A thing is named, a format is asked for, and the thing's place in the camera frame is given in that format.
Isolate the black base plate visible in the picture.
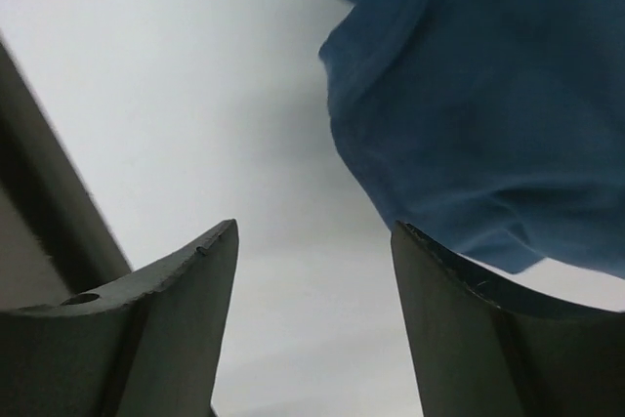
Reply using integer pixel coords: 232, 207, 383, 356
1, 49, 131, 310

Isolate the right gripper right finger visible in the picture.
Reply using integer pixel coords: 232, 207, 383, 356
391, 224, 624, 417

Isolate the blue t-shirt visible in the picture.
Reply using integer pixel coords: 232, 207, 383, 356
319, 0, 624, 277

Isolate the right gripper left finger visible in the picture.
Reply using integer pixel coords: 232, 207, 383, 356
1, 220, 239, 416

